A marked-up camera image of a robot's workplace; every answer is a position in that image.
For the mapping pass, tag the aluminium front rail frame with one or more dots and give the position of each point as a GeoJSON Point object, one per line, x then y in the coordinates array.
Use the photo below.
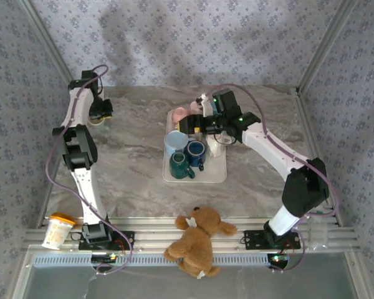
{"type": "Point", "coordinates": [156, 233]}

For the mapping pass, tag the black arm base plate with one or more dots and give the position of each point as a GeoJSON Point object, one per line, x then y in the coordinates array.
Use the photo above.
{"type": "Point", "coordinates": [128, 235]}
{"type": "Point", "coordinates": [252, 235]}

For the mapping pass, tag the clear plastic container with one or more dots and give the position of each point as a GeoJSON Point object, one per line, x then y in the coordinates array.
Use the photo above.
{"type": "Point", "coordinates": [318, 236]}

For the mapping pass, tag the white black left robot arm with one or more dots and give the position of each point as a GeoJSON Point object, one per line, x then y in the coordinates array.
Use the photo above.
{"type": "Point", "coordinates": [87, 193]}

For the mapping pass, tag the grey mug cream inside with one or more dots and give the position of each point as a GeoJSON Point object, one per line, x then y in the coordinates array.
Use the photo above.
{"type": "Point", "coordinates": [96, 122]}

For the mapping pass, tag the white plastic tray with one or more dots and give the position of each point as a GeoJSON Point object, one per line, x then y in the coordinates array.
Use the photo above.
{"type": "Point", "coordinates": [212, 171]}

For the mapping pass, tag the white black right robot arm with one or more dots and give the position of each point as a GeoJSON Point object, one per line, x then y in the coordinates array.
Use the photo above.
{"type": "Point", "coordinates": [268, 146]}

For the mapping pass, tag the small circuit board with LEDs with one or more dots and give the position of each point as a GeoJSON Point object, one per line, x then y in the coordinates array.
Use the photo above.
{"type": "Point", "coordinates": [277, 258]}
{"type": "Point", "coordinates": [104, 258]}

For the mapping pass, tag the large light blue ribbed mug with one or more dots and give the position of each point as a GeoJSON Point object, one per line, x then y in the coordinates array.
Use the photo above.
{"type": "Point", "coordinates": [176, 144]}

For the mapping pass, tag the small pink mug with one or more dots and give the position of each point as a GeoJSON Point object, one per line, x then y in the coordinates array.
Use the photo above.
{"type": "Point", "coordinates": [180, 115]}

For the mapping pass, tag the white faceted mug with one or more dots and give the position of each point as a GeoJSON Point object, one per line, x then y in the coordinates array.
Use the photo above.
{"type": "Point", "coordinates": [216, 148]}

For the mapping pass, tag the dark green mug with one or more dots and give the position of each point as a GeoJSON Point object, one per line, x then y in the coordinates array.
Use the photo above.
{"type": "Point", "coordinates": [179, 166]}

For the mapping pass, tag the instant noodle cup orange lid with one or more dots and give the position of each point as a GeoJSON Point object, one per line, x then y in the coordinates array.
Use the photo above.
{"type": "Point", "coordinates": [57, 232]}

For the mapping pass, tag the aluminium frame post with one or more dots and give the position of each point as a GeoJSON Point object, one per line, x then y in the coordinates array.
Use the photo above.
{"type": "Point", "coordinates": [330, 39]}
{"type": "Point", "coordinates": [45, 39]}

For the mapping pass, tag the brown teddy bear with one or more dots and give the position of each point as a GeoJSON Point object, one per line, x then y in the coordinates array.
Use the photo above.
{"type": "Point", "coordinates": [196, 243]}

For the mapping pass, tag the dark blue mug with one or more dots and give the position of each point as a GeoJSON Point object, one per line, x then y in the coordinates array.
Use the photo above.
{"type": "Point", "coordinates": [195, 152]}

